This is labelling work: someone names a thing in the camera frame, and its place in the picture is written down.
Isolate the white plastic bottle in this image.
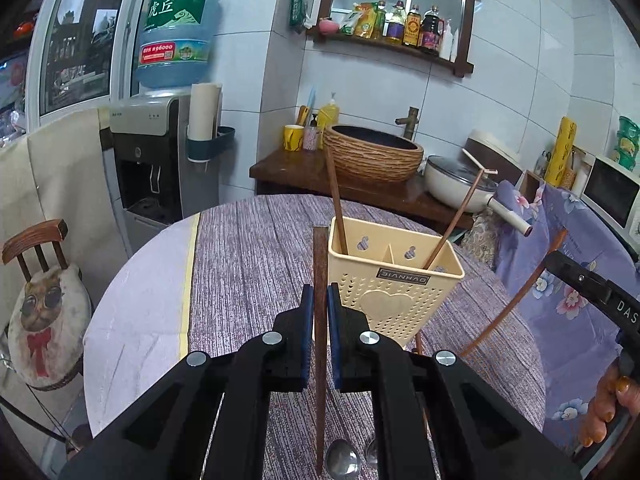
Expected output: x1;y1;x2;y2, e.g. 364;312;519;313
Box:
440;20;459;61

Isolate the yellow seasoning packet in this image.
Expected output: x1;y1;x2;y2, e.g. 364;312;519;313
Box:
342;2;378;39

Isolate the white pan with lid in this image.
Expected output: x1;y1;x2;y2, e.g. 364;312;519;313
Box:
424;155;534;236

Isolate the white water dispenser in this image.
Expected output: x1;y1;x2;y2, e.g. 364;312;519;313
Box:
109;91;221;256

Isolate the reddish wooden chair frame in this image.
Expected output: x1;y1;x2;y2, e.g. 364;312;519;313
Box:
460;227;571;357

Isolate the blue water jug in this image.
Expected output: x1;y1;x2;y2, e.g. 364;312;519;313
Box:
136;0;224;92

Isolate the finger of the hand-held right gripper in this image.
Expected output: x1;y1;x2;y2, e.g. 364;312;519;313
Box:
545;251;613;307

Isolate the green hanging packet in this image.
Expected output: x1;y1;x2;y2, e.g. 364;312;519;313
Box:
288;0;309;35

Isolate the dark soy sauce bottle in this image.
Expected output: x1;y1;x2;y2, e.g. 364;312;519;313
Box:
420;6;445;54

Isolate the brown wooden chopstick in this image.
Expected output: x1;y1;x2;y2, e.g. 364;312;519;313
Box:
424;169;485;269
312;226;330;476
324;147;349;256

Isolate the wooden wall shelf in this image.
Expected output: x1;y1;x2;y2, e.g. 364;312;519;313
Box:
306;0;484;79

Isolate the white framed window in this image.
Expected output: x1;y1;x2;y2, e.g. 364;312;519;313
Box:
25;0;156;123

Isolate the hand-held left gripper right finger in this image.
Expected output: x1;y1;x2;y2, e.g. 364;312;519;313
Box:
327;284;582;480

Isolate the orange label sauce bottle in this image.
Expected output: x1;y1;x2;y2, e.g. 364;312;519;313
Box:
403;5;422;47

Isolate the yellow dish soap bottle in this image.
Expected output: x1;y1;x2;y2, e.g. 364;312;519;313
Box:
317;92;340;133

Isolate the small pump bottle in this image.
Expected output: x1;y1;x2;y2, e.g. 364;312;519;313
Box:
302;114;321;151

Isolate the stack of green bowls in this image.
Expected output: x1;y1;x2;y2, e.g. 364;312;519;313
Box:
607;116;640;172

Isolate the cream plastic utensil holder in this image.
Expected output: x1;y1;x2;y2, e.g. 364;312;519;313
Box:
327;216;466;348

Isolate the person's right hand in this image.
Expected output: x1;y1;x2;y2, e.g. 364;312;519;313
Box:
581;364;640;445

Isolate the brown rice cooker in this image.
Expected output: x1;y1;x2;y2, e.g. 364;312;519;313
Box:
467;130;525;187

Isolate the purple floral cloth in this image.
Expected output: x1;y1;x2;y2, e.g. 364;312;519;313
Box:
492;180;640;453

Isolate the purple striped tablecloth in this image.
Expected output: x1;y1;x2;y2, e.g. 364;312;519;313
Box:
82;194;548;480

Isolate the brown wooden chair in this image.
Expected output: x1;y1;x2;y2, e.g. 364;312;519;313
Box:
1;219;94;392

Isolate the beige cloth cover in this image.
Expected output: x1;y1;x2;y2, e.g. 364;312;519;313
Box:
0;107;132;321

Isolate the paper cup tube holder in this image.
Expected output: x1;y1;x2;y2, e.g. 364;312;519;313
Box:
189;82;222;141

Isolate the brown woven sink basin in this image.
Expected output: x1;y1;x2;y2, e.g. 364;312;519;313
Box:
322;124;425;184

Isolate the bronze faucet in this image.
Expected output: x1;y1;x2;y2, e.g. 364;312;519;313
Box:
395;106;420;141

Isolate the yellow wrap roll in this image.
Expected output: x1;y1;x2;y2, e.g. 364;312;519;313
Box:
544;116;579;189

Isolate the white microwave oven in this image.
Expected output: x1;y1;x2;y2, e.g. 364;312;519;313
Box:
580;155;640;257

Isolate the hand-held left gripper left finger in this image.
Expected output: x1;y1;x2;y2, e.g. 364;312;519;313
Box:
60;284;315;480

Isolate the purple label bottle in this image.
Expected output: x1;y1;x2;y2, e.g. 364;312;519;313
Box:
385;0;407;45

